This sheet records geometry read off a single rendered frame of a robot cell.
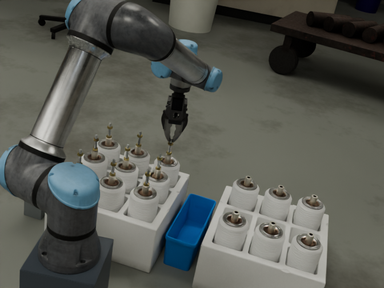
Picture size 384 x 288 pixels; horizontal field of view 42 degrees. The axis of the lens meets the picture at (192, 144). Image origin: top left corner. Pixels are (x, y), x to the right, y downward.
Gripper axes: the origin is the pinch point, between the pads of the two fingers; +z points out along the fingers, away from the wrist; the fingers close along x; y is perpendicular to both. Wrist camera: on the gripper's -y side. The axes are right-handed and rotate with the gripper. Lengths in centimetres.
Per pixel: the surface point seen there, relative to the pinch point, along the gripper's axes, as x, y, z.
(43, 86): 76, 110, 35
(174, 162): -2.4, 0.8, 9.3
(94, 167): 24.7, -9.6, 10.5
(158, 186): 1.8, -15.4, 10.6
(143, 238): 4.1, -30.6, 21.1
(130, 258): 7.2, -29.8, 30.7
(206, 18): -17, 289, 20
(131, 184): 11.3, -11.4, 14.2
